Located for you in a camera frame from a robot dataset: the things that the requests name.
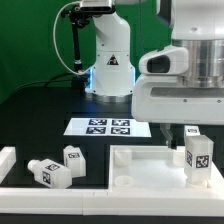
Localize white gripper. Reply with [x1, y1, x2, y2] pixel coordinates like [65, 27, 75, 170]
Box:
[131, 75, 224, 150]

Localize white square tabletop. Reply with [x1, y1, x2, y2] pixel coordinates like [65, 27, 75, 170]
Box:
[109, 145, 224, 191]

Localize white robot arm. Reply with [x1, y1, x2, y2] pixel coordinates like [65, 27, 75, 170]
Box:
[81, 0, 224, 125]

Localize white tag sheet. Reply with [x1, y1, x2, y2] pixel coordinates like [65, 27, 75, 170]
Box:
[64, 118, 151, 137]

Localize white U-shaped fence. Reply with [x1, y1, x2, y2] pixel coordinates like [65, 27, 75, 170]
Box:
[0, 147, 224, 218]

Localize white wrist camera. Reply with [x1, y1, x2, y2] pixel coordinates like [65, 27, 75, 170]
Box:
[139, 45, 189, 75]

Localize white cable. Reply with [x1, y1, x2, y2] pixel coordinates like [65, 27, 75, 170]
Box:
[52, 1, 91, 78]

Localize black cable on table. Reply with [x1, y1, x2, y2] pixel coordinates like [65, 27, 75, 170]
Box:
[7, 73, 88, 101]

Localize black camera stand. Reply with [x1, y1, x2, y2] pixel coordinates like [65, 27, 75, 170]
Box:
[61, 1, 117, 78]

